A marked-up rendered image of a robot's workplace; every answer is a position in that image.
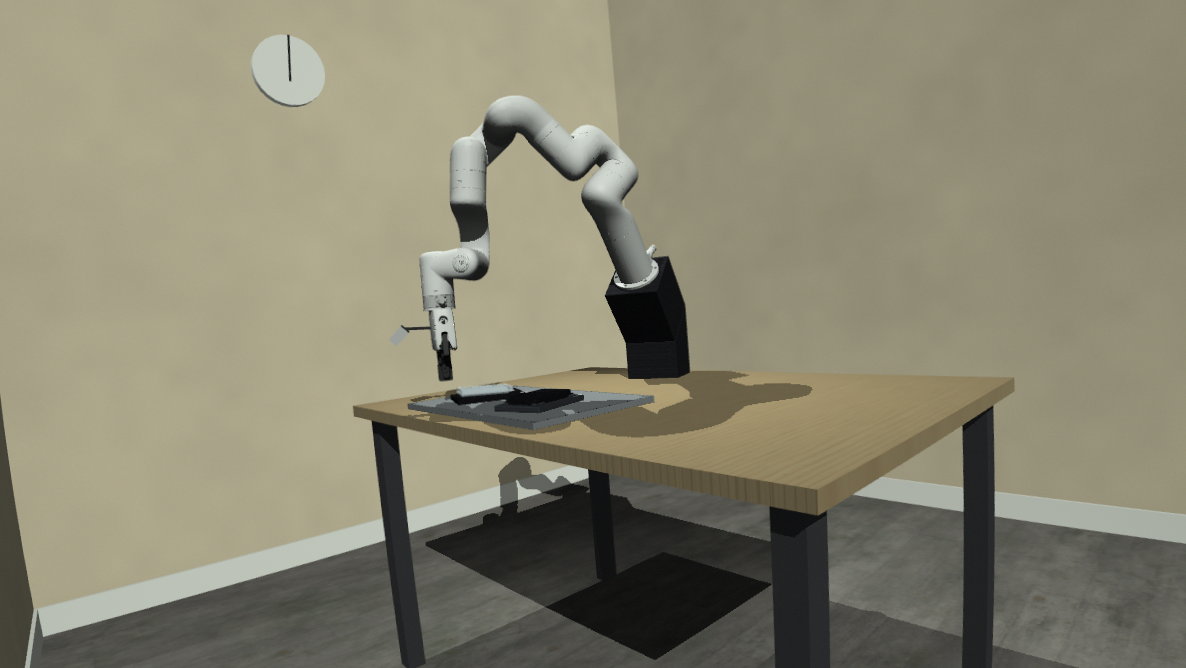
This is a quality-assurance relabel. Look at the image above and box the black rectangular frame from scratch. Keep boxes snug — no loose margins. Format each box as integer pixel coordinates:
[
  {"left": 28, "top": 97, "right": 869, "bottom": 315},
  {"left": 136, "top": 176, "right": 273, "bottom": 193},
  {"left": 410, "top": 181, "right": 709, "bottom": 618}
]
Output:
[{"left": 449, "top": 388, "right": 527, "bottom": 405}]

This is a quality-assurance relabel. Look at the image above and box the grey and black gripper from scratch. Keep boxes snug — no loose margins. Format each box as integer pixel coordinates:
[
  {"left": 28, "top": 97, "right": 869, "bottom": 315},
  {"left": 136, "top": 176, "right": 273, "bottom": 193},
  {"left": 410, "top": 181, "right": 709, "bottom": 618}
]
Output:
[{"left": 425, "top": 306, "right": 457, "bottom": 381}]

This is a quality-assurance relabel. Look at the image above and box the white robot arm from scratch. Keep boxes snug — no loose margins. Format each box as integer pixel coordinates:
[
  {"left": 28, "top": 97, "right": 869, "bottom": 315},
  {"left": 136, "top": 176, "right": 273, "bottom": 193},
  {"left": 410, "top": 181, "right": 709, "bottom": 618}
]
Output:
[{"left": 420, "top": 96, "right": 659, "bottom": 308}]

